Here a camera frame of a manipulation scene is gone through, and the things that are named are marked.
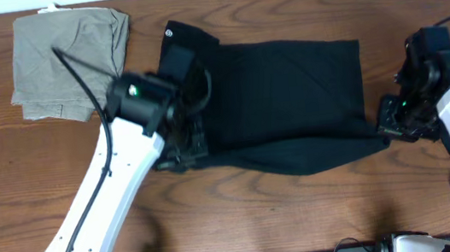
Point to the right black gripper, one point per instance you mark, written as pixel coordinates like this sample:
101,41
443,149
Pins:
386,123

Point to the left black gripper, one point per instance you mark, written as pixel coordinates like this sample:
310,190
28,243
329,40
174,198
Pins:
186,149

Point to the black polo shirt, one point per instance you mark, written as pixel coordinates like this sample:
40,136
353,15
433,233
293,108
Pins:
288,107

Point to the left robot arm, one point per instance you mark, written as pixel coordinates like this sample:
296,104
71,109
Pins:
145,115

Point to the folded khaki trousers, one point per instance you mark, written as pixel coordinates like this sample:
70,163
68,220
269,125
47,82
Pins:
55,48

